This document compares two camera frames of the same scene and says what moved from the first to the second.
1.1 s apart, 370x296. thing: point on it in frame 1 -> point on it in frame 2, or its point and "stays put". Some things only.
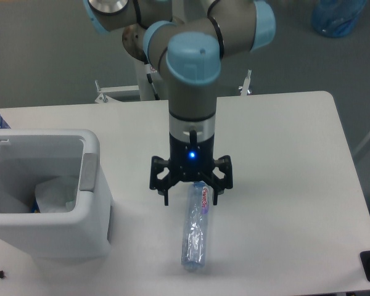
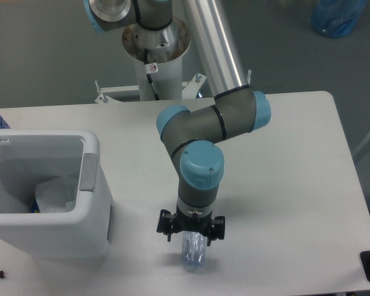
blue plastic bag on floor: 337,18 stays put
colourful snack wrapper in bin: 35,208 stays put
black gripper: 191,161 -> 182,223
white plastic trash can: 18,160 stays put
